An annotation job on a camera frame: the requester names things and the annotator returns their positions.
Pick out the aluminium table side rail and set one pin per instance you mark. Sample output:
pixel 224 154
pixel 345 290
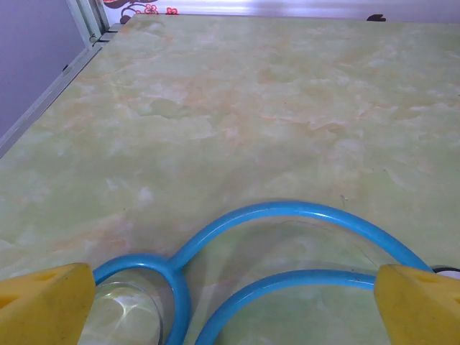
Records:
pixel 37 108

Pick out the aluminium frame post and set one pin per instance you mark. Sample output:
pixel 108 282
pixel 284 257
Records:
pixel 88 21

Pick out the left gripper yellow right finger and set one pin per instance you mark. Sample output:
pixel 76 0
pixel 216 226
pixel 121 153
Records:
pixel 424 309

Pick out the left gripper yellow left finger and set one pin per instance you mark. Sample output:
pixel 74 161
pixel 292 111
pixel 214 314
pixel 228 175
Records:
pixel 39 305

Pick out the small clear plastic cup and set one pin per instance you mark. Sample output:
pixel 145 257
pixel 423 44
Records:
pixel 122 316

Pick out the blue stethoscope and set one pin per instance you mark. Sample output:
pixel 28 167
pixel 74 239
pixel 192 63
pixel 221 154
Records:
pixel 287 207

